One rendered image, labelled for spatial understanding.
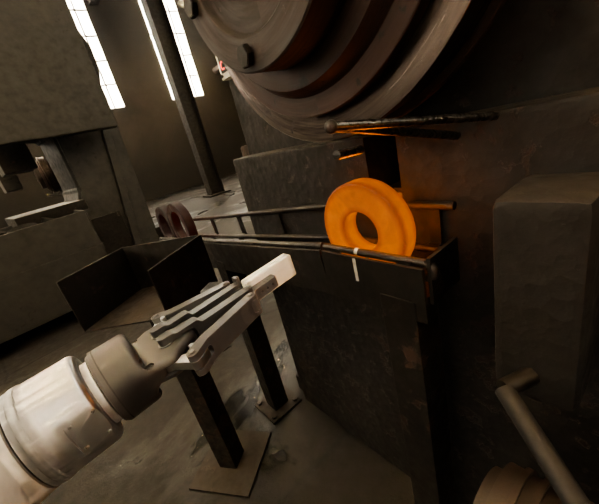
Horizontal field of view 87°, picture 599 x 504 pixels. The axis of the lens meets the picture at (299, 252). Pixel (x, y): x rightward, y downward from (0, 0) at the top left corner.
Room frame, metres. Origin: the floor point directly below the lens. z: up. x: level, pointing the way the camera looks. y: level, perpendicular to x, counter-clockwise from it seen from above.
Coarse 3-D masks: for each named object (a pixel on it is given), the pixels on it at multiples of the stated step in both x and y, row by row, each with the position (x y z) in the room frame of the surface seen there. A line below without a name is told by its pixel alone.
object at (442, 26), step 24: (432, 0) 0.33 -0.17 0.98; (456, 0) 0.31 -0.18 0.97; (480, 0) 0.33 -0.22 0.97; (432, 24) 0.33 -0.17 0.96; (456, 24) 0.31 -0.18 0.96; (408, 48) 0.35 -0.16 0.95; (432, 48) 0.33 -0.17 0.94; (456, 48) 0.37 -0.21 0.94; (408, 72) 0.35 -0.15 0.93; (432, 72) 0.38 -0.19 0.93; (384, 96) 0.38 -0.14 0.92; (408, 96) 0.36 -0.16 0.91; (288, 120) 0.52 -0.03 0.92; (312, 120) 0.48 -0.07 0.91; (336, 120) 0.44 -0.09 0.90
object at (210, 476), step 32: (128, 256) 0.88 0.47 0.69; (160, 256) 0.84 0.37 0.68; (192, 256) 0.74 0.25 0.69; (64, 288) 0.70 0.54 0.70; (96, 288) 0.76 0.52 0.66; (128, 288) 0.84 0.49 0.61; (160, 288) 0.61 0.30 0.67; (192, 288) 0.70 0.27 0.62; (96, 320) 0.73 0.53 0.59; (128, 320) 0.66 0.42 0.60; (192, 384) 0.70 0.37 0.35; (224, 416) 0.73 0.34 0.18; (224, 448) 0.70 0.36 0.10; (256, 448) 0.75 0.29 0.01; (224, 480) 0.67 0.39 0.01
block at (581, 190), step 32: (512, 192) 0.29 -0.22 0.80; (544, 192) 0.27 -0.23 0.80; (576, 192) 0.25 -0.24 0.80; (512, 224) 0.27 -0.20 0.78; (544, 224) 0.25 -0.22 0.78; (576, 224) 0.23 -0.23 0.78; (512, 256) 0.27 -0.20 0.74; (544, 256) 0.25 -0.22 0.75; (576, 256) 0.23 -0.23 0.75; (512, 288) 0.27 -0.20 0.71; (544, 288) 0.25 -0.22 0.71; (576, 288) 0.23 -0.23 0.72; (512, 320) 0.27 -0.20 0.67; (544, 320) 0.25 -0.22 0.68; (576, 320) 0.23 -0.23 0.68; (512, 352) 0.27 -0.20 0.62; (544, 352) 0.25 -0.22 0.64; (576, 352) 0.23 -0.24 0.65; (544, 384) 0.25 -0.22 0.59; (576, 384) 0.23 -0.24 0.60
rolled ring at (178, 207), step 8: (168, 208) 1.23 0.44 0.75; (176, 208) 1.16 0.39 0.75; (184, 208) 1.16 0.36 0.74; (168, 216) 1.26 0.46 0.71; (176, 216) 1.25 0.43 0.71; (184, 216) 1.14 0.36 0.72; (176, 224) 1.26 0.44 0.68; (184, 224) 1.14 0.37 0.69; (192, 224) 1.14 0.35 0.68; (176, 232) 1.25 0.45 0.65; (184, 232) 1.25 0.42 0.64; (192, 232) 1.13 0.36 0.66
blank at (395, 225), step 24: (336, 192) 0.49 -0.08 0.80; (360, 192) 0.45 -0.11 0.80; (384, 192) 0.43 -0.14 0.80; (336, 216) 0.50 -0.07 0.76; (384, 216) 0.42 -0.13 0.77; (408, 216) 0.41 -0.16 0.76; (336, 240) 0.51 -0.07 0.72; (360, 240) 0.49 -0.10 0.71; (384, 240) 0.43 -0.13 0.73; (408, 240) 0.41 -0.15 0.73
